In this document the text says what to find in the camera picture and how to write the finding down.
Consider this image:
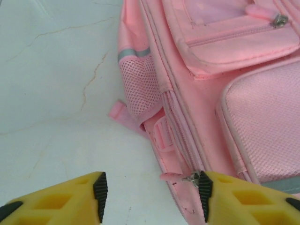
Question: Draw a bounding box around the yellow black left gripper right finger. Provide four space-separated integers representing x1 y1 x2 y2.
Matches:
199 170 300 225

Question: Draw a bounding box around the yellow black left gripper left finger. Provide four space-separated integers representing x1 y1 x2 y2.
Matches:
0 171 109 225

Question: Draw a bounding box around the pink student backpack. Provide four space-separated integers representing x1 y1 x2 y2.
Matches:
107 0 300 225

